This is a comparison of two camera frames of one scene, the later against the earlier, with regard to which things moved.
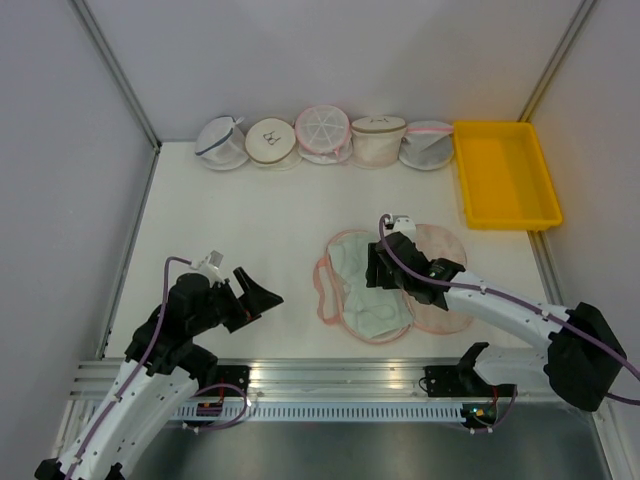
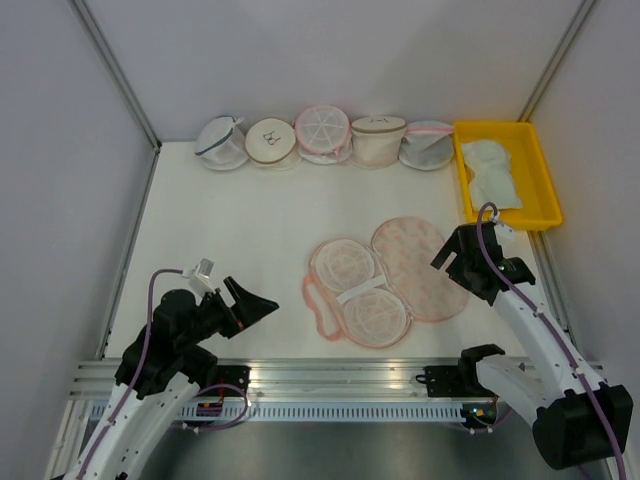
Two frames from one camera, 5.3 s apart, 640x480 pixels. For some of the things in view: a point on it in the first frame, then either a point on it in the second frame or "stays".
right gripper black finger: (378, 272) -> (451, 245)
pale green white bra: (371, 311) -> (492, 180)
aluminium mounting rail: (292, 381) stays
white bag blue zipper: (221, 144) stays
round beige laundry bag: (271, 144) stays
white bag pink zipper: (427, 145) stays
